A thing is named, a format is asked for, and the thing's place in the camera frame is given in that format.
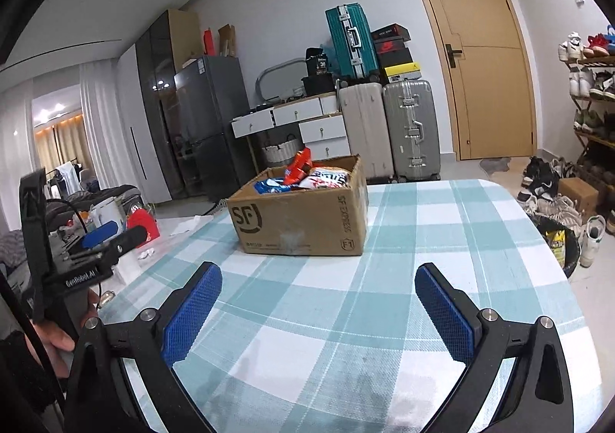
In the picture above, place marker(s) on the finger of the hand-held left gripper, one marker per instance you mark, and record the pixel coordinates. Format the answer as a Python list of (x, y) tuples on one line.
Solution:
[(127, 240), (100, 233)]

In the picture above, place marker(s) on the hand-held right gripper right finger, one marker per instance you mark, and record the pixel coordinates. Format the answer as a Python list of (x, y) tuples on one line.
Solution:
[(444, 317)]

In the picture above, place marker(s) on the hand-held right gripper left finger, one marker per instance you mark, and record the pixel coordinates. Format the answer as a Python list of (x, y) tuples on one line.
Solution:
[(192, 317)]

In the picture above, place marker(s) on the brown cardboard box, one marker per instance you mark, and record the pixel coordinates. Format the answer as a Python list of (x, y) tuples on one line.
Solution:
[(298, 221)]

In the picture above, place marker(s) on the pile of snack packets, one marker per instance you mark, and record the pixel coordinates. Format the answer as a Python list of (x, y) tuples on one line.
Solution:
[(307, 178)]

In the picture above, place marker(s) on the person's left forearm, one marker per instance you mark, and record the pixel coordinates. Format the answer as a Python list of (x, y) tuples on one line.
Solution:
[(21, 375)]

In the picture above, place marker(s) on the person's left hand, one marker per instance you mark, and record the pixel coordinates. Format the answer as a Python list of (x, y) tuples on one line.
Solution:
[(55, 339)]

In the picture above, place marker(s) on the white jug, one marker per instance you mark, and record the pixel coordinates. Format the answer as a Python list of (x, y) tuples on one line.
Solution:
[(106, 212)]

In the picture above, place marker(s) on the red printed packet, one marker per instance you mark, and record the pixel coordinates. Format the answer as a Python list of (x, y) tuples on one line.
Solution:
[(143, 224)]

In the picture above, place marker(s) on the dark sofa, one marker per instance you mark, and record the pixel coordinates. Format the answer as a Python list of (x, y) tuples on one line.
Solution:
[(101, 195)]

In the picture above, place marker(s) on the white side table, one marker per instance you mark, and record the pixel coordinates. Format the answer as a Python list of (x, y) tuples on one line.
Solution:
[(173, 240)]

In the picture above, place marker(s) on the white tissue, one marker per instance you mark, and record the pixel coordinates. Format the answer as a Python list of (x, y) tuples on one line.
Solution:
[(185, 225)]

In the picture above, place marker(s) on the teal plaid tablecloth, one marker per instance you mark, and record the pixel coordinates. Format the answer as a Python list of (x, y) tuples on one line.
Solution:
[(384, 245)]

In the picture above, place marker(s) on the white curtain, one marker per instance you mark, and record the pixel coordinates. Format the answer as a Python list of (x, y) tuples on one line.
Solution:
[(98, 125)]

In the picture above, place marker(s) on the yellow packet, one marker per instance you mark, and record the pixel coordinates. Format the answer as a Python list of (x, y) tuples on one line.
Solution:
[(556, 245)]

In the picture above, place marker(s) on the dark glass cabinet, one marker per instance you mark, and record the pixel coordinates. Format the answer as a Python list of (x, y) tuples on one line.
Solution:
[(156, 101)]

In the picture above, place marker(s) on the grey refrigerator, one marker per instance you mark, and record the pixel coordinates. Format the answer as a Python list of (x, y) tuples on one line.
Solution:
[(211, 125)]

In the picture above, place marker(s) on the black trash bin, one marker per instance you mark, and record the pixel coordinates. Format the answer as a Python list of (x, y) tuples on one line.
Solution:
[(571, 245)]

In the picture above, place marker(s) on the grey floor mat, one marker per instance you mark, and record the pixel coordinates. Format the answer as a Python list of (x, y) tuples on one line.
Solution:
[(496, 164)]

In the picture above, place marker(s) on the heap of loose shoes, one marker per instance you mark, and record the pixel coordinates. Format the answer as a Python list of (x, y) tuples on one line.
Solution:
[(543, 188)]

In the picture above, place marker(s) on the white sneaker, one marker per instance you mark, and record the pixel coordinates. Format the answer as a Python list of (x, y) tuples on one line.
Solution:
[(593, 238)]

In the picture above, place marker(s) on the woven laundry basket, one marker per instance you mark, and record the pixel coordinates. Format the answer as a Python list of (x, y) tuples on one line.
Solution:
[(278, 152)]

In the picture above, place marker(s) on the small cardboard box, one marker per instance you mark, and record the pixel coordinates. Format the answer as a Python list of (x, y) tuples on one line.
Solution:
[(579, 195)]

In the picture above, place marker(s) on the silver suitcase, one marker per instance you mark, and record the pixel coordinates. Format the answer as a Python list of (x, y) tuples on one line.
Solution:
[(412, 130)]

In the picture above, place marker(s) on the beige suitcase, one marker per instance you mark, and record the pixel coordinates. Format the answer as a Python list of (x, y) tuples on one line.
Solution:
[(365, 130)]

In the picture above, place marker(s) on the red bag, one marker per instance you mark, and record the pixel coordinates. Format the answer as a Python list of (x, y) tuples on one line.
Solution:
[(208, 41)]

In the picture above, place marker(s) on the brown paper bag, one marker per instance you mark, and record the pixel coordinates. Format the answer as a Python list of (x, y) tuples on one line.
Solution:
[(227, 40)]

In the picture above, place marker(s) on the white desk with drawers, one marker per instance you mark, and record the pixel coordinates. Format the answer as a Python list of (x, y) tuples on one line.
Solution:
[(322, 128)]

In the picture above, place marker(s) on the black basket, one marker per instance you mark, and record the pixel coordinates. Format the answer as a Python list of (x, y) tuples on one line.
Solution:
[(318, 83)]

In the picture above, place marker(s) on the black yellow shoe box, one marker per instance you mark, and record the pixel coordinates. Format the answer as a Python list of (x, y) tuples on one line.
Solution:
[(402, 72)]

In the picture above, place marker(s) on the tan wooden door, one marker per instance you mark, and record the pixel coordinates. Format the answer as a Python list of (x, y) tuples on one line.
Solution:
[(480, 58)]

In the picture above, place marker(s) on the black printed box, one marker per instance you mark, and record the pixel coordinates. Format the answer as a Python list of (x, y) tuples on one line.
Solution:
[(318, 60)]

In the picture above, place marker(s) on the plain black shoe box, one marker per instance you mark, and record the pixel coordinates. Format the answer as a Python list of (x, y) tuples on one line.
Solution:
[(395, 59)]

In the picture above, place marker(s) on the rows of racked shoes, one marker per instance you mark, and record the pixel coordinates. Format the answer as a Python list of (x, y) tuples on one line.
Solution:
[(591, 87)]

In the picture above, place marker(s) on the teal suitcase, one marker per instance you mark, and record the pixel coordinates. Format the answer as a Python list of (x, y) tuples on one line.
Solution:
[(350, 39)]

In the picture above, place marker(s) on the grey oval frame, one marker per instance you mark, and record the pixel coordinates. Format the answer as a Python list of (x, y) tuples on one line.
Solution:
[(276, 72)]

